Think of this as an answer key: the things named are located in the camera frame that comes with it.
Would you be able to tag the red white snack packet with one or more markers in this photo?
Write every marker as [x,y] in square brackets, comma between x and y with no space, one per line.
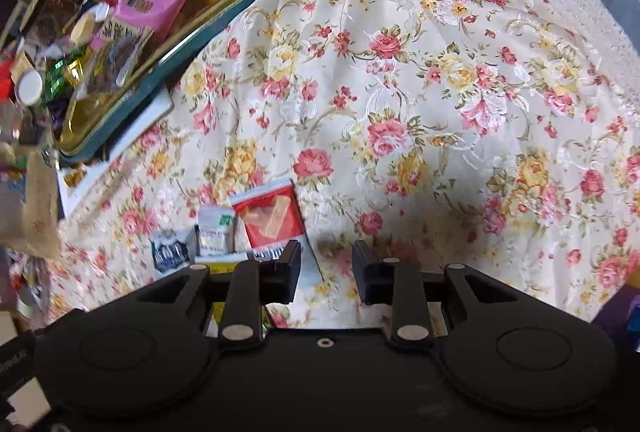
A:
[270,217]

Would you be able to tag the gold foil candy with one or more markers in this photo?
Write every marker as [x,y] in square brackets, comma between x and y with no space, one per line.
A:
[75,177]

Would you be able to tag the kraft paper bag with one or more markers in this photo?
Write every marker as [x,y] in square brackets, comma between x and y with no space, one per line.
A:
[42,207]

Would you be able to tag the white cup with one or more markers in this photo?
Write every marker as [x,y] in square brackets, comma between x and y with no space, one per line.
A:
[29,87]

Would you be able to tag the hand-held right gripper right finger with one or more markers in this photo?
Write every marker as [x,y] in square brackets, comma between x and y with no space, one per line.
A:
[361,272]

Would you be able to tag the blue white snack packet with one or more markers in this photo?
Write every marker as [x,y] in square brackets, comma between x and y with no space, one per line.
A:
[172,252]

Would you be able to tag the gold teal-rimmed tin tray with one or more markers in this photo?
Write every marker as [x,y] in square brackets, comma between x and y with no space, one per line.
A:
[200,32]

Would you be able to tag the yellow green snack packet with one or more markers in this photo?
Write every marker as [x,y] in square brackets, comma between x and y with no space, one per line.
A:
[220,264]

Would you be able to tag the small white green snack packet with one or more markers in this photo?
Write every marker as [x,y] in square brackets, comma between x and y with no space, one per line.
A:
[216,232]

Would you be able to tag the clear dark snack packet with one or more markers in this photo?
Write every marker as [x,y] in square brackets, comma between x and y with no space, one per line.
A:
[112,62]

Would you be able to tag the pile of foil candies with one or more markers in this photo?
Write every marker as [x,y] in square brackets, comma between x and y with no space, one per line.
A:
[65,77]

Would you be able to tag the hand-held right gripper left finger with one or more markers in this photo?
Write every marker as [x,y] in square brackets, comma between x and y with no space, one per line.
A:
[292,269]

